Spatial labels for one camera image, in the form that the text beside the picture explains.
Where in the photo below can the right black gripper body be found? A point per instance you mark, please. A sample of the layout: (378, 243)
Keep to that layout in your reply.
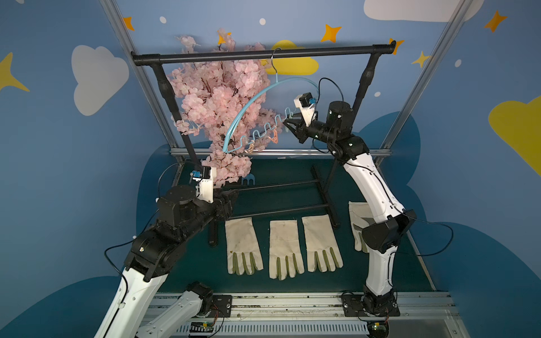
(303, 129)

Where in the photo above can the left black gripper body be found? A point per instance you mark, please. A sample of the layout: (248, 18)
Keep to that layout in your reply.
(226, 202)

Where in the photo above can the beige glove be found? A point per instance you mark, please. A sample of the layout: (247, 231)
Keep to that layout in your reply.
(243, 252)
(323, 253)
(285, 259)
(361, 217)

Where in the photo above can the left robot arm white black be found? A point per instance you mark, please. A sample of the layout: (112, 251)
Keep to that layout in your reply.
(182, 214)

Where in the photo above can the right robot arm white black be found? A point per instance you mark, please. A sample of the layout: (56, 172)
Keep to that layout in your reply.
(380, 221)

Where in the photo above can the blue small garden fork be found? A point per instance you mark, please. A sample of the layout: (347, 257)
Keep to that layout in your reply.
(248, 180)

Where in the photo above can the pink cherry blossom tree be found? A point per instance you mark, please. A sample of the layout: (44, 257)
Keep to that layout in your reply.
(212, 94)

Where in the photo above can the black garment rack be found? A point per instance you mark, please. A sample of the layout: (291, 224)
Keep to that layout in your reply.
(262, 53)

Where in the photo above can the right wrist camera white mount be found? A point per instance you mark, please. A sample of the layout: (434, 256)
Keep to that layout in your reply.
(306, 103)

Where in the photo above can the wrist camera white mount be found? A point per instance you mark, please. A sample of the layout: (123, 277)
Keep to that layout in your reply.
(306, 103)
(204, 179)

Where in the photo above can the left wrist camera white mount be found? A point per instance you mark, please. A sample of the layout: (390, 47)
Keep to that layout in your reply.
(204, 179)

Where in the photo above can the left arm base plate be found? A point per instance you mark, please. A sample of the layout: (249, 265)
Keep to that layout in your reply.
(219, 305)

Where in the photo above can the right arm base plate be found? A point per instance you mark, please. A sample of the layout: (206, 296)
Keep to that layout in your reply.
(368, 304)

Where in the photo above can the aluminium front rail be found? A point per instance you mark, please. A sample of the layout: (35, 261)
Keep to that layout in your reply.
(320, 314)

